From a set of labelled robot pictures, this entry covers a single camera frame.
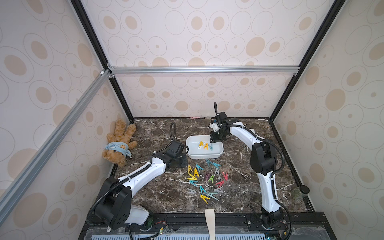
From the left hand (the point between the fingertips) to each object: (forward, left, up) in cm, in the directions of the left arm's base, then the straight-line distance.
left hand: (190, 161), depth 85 cm
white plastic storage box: (+15, -7, -9) cm, 19 cm away
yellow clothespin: (+17, -11, -9) cm, 22 cm away
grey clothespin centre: (-3, -16, -9) cm, 19 cm away
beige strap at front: (-27, -11, -11) cm, 31 cm away
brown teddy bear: (+12, +45, -1) cm, 46 cm away
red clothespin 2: (-6, -21, -8) cm, 24 cm away
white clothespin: (+18, -9, -9) cm, 22 cm away
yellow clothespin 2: (+18, -7, -8) cm, 21 cm away
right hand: (+18, -18, -3) cm, 26 cm away
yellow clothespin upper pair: (-3, -3, -8) cm, 9 cm away
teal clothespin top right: (+3, -16, -10) cm, 19 cm away
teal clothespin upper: (0, -6, -9) cm, 10 cm away
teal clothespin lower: (-13, -7, -9) cm, 17 cm away
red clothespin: (-10, -18, -9) cm, 22 cm away
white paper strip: (+32, -46, -10) cm, 57 cm away
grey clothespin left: (-14, -1, -9) cm, 17 cm away
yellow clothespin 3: (-6, -2, -9) cm, 11 cm away
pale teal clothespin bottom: (-16, -12, -8) cm, 22 cm away
